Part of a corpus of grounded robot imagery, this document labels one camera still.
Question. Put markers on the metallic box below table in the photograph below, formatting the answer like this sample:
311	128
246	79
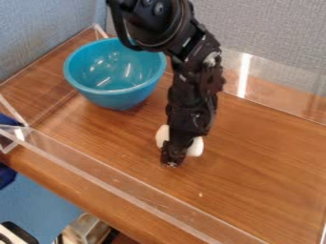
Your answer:
85	230

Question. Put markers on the clear acrylic tray wall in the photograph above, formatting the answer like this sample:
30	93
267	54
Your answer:
252	191

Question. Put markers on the blue bowl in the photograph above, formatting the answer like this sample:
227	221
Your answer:
113	76

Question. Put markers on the white brown toy mushroom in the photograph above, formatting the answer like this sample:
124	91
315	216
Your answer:
196	147

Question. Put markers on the black white object below table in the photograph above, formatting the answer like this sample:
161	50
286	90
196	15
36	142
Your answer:
13	235

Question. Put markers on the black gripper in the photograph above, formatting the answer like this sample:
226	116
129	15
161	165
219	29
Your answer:
191	109

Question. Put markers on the blue cloth object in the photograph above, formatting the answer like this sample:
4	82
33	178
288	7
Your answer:
6	172

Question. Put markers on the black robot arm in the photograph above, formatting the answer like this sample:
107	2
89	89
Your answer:
163	26

